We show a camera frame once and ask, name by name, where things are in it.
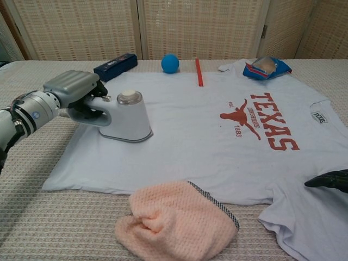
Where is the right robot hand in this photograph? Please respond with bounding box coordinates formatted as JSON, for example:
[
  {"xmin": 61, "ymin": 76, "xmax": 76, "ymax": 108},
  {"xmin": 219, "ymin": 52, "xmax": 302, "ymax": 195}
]
[{"xmin": 304, "ymin": 169, "xmax": 348, "ymax": 194}]

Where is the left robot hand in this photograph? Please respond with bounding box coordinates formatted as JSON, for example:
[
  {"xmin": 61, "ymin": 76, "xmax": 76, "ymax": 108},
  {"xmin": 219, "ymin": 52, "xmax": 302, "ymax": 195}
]
[{"xmin": 42, "ymin": 70, "xmax": 111, "ymax": 123}]

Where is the white steam iron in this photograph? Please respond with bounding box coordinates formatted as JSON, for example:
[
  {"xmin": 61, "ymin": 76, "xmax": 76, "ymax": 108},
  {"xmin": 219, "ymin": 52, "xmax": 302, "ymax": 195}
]
[{"xmin": 66, "ymin": 89, "xmax": 154, "ymax": 144}]

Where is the dark blue rectangular box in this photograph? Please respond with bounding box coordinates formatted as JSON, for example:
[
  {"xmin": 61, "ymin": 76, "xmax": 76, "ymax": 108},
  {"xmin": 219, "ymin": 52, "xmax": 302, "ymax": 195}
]
[{"xmin": 93, "ymin": 53, "xmax": 138, "ymax": 82}]

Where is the blue ball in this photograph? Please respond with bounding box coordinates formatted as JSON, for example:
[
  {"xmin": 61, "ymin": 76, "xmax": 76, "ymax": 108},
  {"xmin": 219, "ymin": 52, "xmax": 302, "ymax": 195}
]
[{"xmin": 161, "ymin": 54, "xmax": 181, "ymax": 74}]

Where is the blue snack packet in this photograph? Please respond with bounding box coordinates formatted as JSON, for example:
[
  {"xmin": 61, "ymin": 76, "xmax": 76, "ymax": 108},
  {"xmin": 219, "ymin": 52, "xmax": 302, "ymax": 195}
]
[{"xmin": 242, "ymin": 56, "xmax": 293, "ymax": 82}]

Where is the red stick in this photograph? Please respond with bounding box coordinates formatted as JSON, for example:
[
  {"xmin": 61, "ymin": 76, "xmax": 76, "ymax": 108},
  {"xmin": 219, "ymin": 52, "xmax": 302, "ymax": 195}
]
[{"xmin": 195, "ymin": 58, "xmax": 204, "ymax": 88}]

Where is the beige woven folding screen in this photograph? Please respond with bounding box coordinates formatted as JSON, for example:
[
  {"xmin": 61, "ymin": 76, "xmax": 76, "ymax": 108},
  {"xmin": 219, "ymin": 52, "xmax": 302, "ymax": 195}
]
[{"xmin": 0, "ymin": 0, "xmax": 348, "ymax": 61}]

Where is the beige woven tablecloth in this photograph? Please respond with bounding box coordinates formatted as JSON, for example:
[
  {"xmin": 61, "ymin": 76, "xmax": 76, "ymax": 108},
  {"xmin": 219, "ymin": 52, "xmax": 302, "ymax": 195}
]
[{"xmin": 0, "ymin": 58, "xmax": 348, "ymax": 261}]

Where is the white Texas Longhorns T-shirt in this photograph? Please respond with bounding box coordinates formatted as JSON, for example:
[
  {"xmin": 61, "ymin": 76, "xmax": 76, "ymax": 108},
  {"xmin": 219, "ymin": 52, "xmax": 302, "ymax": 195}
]
[{"xmin": 42, "ymin": 58, "xmax": 348, "ymax": 261}]

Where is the peach waffle towel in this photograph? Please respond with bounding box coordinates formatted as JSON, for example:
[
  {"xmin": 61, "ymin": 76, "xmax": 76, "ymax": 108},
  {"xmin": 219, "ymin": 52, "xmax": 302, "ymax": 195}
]
[{"xmin": 114, "ymin": 180, "xmax": 241, "ymax": 261}]

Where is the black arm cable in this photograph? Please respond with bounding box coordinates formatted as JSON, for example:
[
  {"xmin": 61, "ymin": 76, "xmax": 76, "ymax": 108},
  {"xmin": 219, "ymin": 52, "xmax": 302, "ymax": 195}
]
[{"xmin": 0, "ymin": 119, "xmax": 27, "ymax": 175}]

